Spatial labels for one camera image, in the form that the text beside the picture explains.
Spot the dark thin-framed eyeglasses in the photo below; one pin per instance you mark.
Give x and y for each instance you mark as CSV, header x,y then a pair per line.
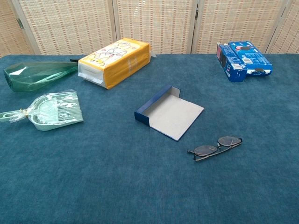
x,y
227,141

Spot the blue Oreo cookie box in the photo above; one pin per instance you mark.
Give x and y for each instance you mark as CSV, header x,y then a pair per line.
x,y
245,56

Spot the yellow cartoon dog tissue pack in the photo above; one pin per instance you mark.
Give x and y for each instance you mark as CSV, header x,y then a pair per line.
x,y
116,58

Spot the blue tablecloth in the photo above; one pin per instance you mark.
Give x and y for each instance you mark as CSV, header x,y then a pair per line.
x,y
93,175

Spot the green dustpan brush set wrapped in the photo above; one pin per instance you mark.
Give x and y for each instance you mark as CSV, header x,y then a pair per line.
x,y
51,112

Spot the woven bamboo folding screen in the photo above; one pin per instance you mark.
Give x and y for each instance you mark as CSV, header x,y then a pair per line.
x,y
70,23

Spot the green transparent spray bottle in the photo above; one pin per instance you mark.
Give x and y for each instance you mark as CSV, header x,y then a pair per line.
x,y
35,74

